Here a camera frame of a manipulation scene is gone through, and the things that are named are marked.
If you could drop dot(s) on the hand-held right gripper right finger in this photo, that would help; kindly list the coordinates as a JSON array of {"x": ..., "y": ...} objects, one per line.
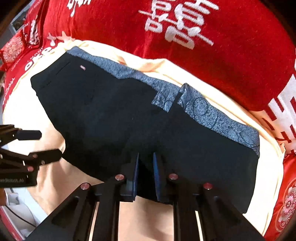
[{"x": 157, "y": 178}]

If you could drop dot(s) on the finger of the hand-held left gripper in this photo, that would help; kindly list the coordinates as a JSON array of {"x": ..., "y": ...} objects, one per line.
[
  {"x": 49, "y": 156},
  {"x": 29, "y": 135}
]

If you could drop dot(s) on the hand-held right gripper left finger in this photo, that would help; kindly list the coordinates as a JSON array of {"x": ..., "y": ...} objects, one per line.
[{"x": 136, "y": 176}]

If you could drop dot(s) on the black pants with blue stripes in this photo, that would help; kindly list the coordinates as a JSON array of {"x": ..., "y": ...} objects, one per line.
[{"x": 104, "y": 111}]

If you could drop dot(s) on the red cushion with round emblem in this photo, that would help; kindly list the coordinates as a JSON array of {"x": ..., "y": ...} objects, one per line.
[
  {"x": 285, "y": 204},
  {"x": 13, "y": 51}
]

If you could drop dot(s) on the cream cloth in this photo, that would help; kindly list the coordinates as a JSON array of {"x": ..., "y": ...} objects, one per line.
[{"x": 268, "y": 173}]

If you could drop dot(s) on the red printed blanket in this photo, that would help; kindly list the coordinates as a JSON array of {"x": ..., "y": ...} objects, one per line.
[{"x": 231, "y": 69}]

